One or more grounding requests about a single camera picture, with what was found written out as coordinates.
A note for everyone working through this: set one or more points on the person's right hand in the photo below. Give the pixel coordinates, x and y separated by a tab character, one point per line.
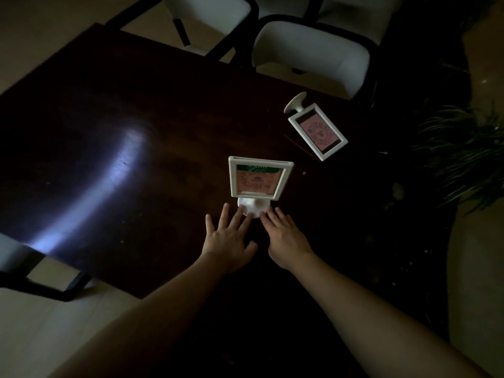
285	244

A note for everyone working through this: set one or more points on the person's left hand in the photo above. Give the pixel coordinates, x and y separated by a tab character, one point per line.
226	247

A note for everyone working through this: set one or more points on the person's left middle finger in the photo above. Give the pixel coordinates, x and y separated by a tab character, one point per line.
237	218

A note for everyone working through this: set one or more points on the person's right middle finger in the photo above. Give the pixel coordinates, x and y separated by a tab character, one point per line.
275	217

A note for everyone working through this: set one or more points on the person's left little finger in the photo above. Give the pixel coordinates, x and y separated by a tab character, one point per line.
210	225

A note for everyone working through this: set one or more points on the person's right little finger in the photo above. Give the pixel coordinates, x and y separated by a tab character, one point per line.
292	223

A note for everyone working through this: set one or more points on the person's left thumb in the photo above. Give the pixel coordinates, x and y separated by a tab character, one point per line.
251	247

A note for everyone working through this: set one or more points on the person's right forearm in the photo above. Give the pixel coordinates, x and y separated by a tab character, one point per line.
374	322

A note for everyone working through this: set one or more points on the person's left forearm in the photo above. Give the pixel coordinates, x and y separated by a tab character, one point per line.
157	314

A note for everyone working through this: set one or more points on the pink printed card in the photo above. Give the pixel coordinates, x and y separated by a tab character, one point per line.
318	131
258	183

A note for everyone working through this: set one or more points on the white sign holder with base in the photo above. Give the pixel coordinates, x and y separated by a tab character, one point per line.
260	163
315	147

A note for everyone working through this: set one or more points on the green leafy plant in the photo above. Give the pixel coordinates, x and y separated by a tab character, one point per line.
464	153

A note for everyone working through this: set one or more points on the white chair with black frame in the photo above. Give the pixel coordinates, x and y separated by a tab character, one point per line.
315	55
23	267
208	15
362	11

